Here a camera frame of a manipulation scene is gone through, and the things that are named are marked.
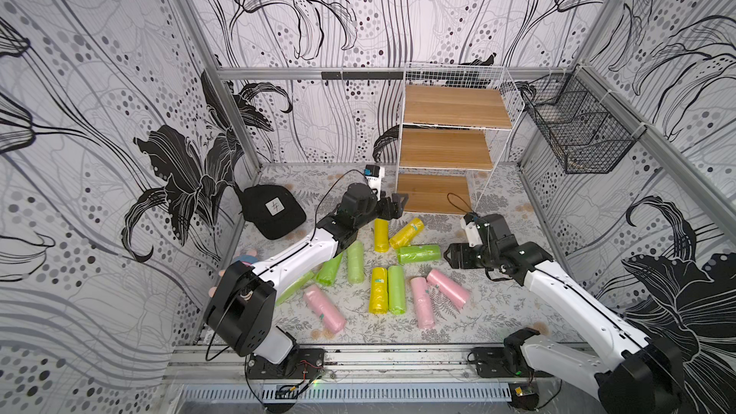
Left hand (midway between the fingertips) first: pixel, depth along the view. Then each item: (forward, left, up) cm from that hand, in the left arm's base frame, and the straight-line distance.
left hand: (398, 199), depth 82 cm
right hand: (-11, -18, -10) cm, 23 cm away
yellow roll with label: (-3, -3, -17) cm, 17 cm away
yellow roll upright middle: (-2, +4, -18) cm, 19 cm away
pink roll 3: (-24, +22, -19) cm, 38 cm away
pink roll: (-24, -8, -17) cm, 31 cm away
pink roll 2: (-21, -18, -18) cm, 32 cm away
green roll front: (-20, -1, -17) cm, 27 cm away
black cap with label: (+6, +43, -16) cm, 46 cm away
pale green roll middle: (-12, +12, -18) cm, 25 cm away
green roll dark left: (-15, +20, -17) cm, 31 cm away
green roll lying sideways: (-9, -9, -16) cm, 20 cm away
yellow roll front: (-24, +5, -17) cm, 30 cm away
